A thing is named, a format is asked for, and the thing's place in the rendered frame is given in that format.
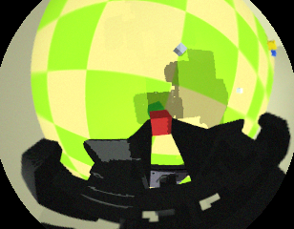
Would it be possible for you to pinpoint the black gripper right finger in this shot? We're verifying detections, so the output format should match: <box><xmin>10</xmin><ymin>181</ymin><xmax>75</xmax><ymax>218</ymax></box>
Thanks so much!
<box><xmin>171</xmin><ymin>117</ymin><xmax>245</xmax><ymax>180</ymax></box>

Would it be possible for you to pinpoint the red block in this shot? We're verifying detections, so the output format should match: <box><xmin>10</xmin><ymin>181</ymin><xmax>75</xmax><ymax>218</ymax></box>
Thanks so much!
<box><xmin>150</xmin><ymin>110</ymin><xmax>171</xmax><ymax>136</ymax></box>

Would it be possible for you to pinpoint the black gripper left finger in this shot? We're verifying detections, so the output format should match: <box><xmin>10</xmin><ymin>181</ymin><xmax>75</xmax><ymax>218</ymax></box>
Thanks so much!
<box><xmin>83</xmin><ymin>118</ymin><xmax>152</xmax><ymax>188</ymax></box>

